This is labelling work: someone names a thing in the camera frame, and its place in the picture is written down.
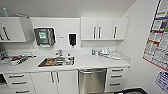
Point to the stack of white bowls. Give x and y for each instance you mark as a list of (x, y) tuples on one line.
[(104, 52)]

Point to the stainless steel dishwasher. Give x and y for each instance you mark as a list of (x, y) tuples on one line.
[(92, 81)]

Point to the dish soap bottle yellow cap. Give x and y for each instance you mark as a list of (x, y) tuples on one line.
[(93, 52)]

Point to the black soap dispenser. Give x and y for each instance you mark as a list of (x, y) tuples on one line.
[(72, 39)]

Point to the white cup red print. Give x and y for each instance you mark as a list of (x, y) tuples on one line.
[(69, 61)]

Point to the chrome sink faucet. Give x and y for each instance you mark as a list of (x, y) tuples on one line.
[(59, 52)]

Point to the stainless steel sink basin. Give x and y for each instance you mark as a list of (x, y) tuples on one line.
[(60, 64)]

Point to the orange food container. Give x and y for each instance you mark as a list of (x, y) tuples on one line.
[(50, 62)]

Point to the steel paper towel dispenser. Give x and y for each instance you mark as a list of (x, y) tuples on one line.
[(44, 36)]

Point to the narrow white drawer unit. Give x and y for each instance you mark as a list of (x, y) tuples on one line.
[(116, 79)]

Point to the white two-door sink cabinet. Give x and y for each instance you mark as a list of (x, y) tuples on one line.
[(53, 83)]

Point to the black coffee machine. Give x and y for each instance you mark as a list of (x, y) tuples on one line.
[(3, 56)]

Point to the small white paper sheet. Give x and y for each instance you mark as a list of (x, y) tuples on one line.
[(162, 81)]

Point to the teal bottle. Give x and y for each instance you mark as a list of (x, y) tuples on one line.
[(5, 12)]

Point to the white wall cabinet three doors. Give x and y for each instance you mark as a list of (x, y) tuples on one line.
[(103, 28)]

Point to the large colourful wall poster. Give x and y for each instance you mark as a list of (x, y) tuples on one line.
[(158, 40)]

